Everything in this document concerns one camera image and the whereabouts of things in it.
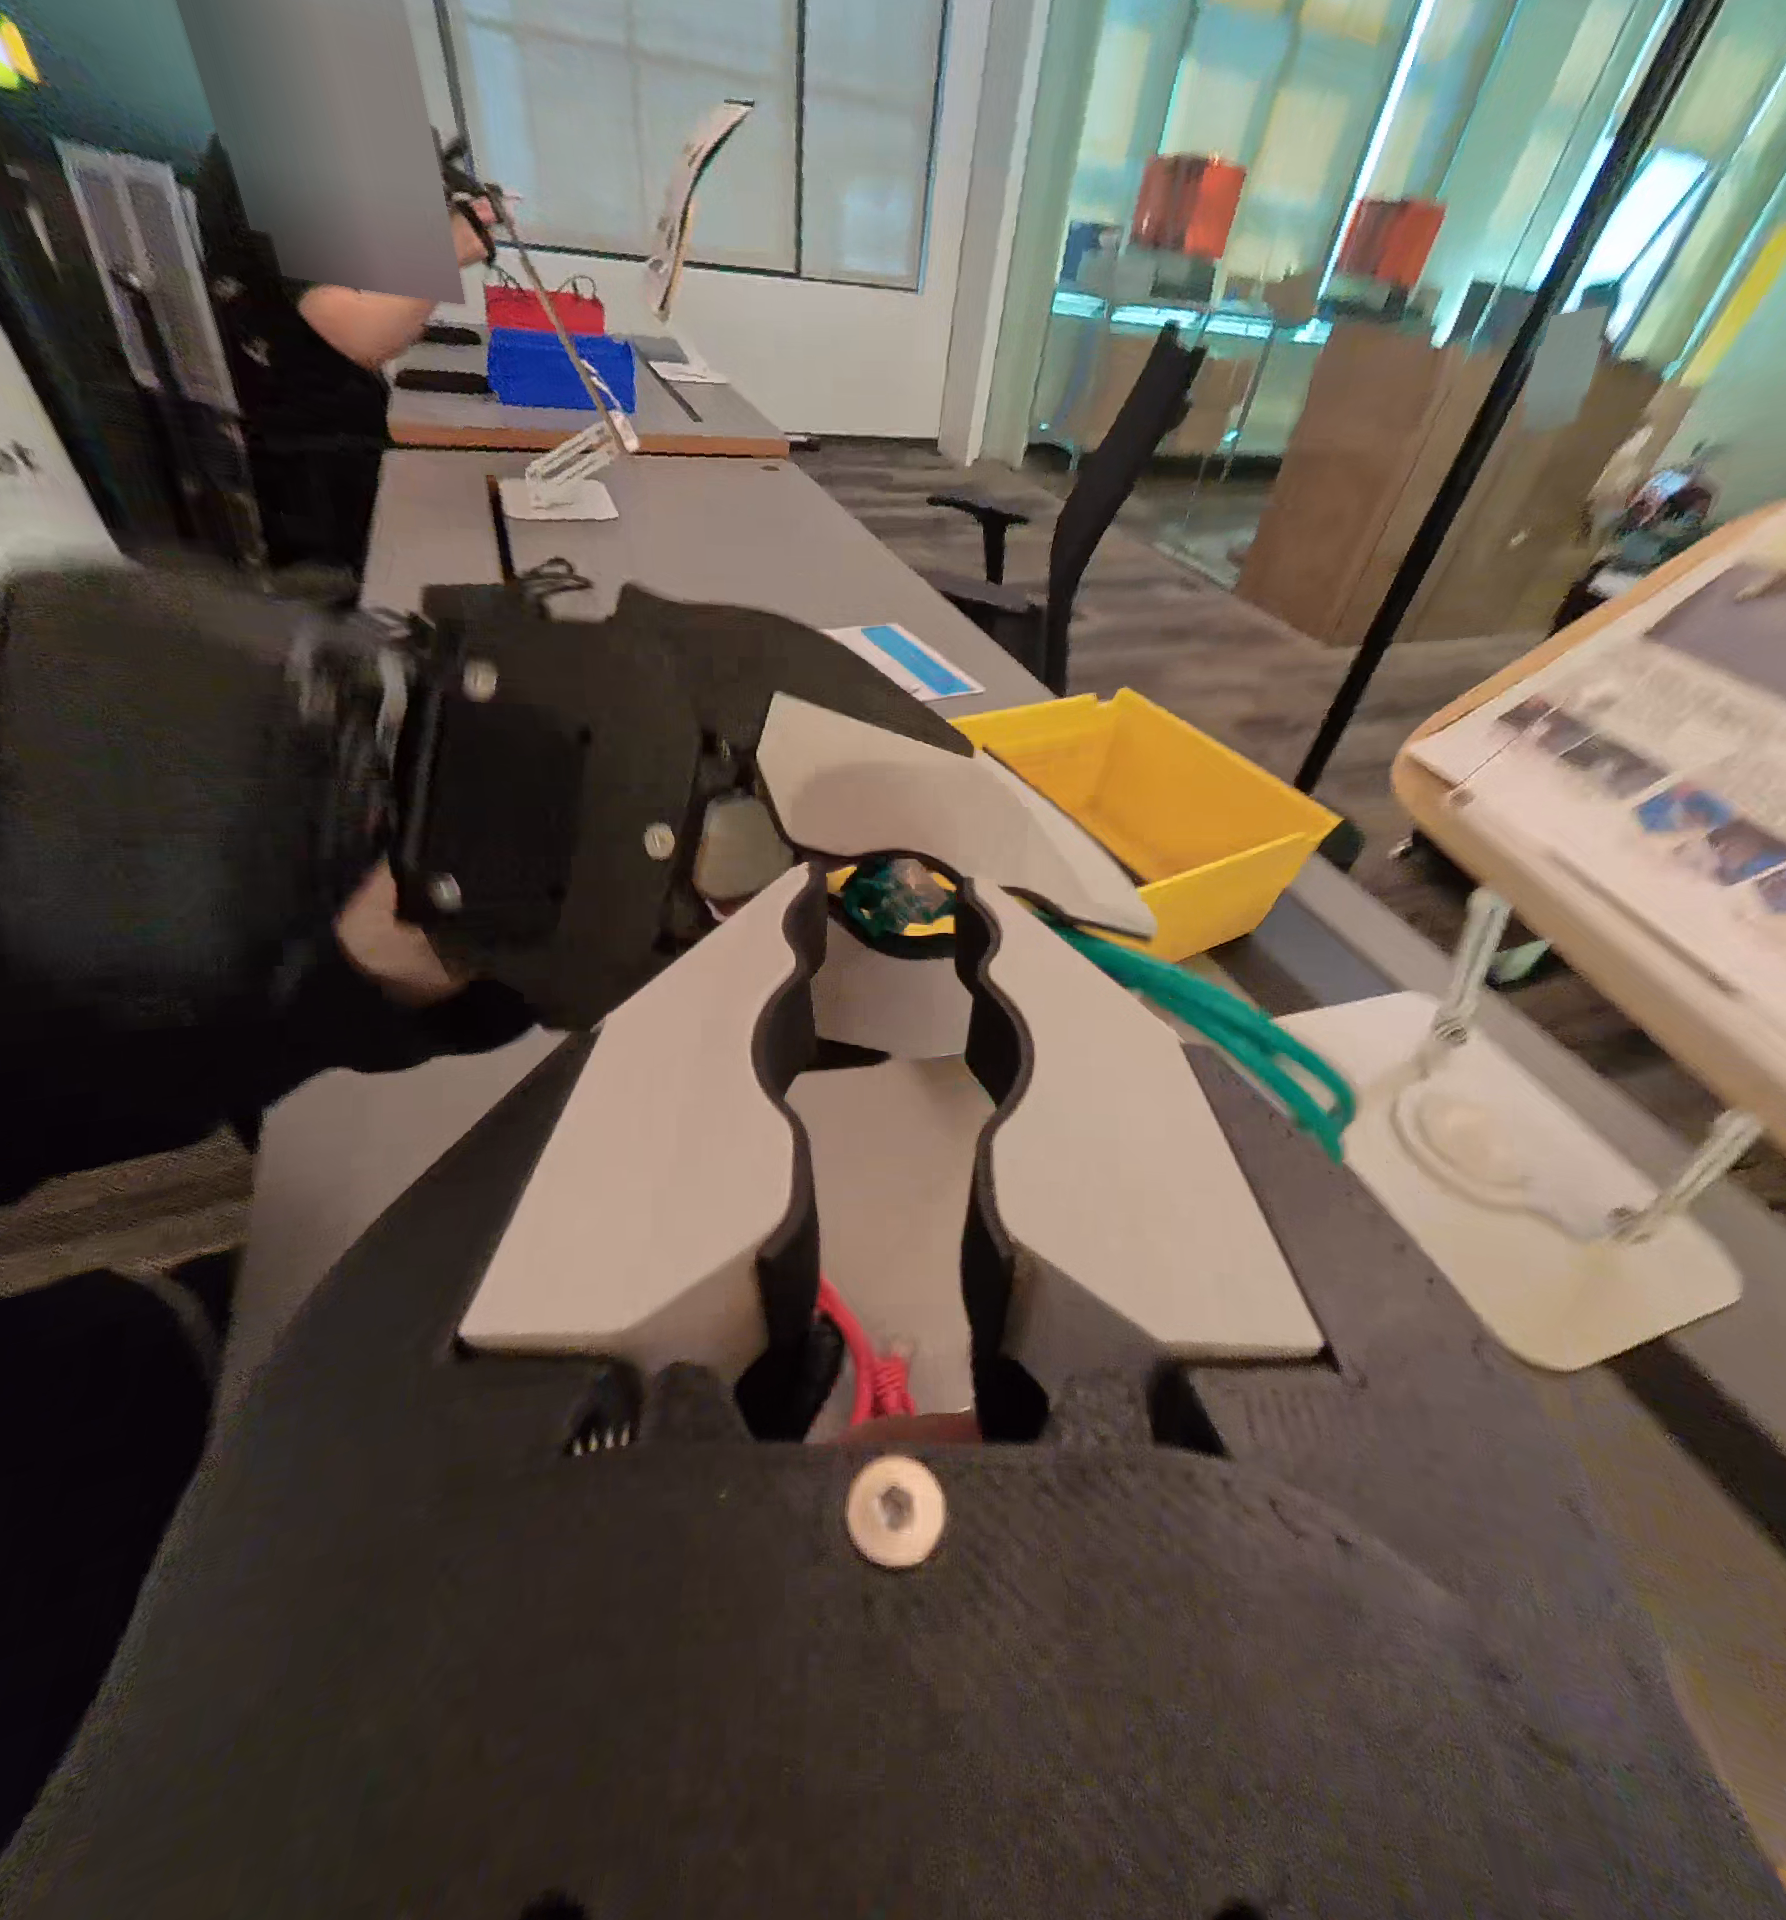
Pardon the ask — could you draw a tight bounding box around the white and wooden document stand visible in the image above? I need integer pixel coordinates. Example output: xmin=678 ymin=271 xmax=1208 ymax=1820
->
xmin=1272 ymin=465 xmax=1786 ymax=1375

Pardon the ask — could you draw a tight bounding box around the black office chair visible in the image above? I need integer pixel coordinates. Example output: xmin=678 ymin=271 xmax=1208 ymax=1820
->
xmin=929 ymin=321 xmax=1210 ymax=691

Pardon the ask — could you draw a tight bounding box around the wooden top table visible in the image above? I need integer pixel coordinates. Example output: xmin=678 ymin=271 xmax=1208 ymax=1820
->
xmin=387 ymin=321 xmax=790 ymax=457

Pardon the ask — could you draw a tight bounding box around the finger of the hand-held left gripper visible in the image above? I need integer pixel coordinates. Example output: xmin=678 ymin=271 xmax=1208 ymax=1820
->
xmin=756 ymin=694 xmax=1157 ymax=937
xmin=810 ymin=930 xmax=978 ymax=1059

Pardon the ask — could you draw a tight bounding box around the metal shelf with boxes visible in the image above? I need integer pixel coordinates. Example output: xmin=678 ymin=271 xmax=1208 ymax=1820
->
xmin=1050 ymin=149 xmax=1450 ymax=348

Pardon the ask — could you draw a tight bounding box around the white paper sheet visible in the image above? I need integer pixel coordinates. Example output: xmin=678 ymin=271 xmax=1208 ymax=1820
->
xmin=826 ymin=617 xmax=985 ymax=703

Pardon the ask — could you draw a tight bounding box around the black floor lamp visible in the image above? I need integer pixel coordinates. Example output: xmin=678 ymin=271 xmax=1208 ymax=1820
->
xmin=1290 ymin=0 xmax=1726 ymax=796

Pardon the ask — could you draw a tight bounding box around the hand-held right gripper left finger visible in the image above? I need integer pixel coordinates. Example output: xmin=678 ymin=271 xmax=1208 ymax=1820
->
xmin=459 ymin=861 xmax=828 ymax=1442

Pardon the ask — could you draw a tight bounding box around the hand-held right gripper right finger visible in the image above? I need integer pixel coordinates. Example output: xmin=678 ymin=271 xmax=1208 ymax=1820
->
xmin=957 ymin=876 xmax=1327 ymax=1442

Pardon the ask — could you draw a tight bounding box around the person's left hand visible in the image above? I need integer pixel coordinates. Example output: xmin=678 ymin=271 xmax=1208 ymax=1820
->
xmin=335 ymin=861 xmax=476 ymax=1003

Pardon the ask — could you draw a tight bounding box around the red ethernet cable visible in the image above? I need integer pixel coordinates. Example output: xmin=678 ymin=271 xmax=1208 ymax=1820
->
xmin=816 ymin=1276 xmax=917 ymax=1424

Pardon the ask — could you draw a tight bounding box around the printed instruction sheet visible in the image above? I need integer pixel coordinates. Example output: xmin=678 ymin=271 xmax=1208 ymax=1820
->
xmin=1409 ymin=471 xmax=1786 ymax=1051

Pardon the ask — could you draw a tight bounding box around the green cable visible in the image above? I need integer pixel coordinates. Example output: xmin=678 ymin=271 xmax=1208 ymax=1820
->
xmin=837 ymin=854 xmax=1359 ymax=1165

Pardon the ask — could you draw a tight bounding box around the blue plastic bin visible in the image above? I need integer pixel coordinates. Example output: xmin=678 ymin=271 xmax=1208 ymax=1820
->
xmin=488 ymin=328 xmax=639 ymax=410

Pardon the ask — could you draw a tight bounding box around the yellow plastic bin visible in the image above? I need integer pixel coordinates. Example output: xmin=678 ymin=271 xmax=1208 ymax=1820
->
xmin=951 ymin=687 xmax=1345 ymax=964

